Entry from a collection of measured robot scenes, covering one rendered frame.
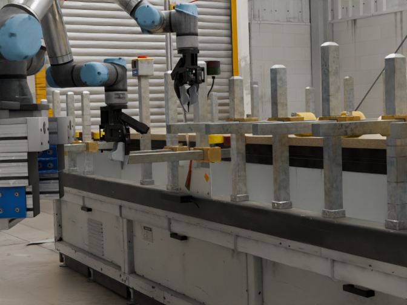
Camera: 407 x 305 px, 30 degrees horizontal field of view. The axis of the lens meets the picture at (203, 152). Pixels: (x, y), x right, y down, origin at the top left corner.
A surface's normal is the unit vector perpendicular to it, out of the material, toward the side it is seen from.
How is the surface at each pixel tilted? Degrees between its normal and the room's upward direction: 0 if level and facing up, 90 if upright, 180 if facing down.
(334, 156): 90
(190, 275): 90
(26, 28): 95
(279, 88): 90
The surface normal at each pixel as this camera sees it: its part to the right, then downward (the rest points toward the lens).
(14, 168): 0.04, 0.05
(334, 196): 0.46, 0.03
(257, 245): -0.89, 0.05
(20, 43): 0.87, 0.08
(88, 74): -0.41, 0.06
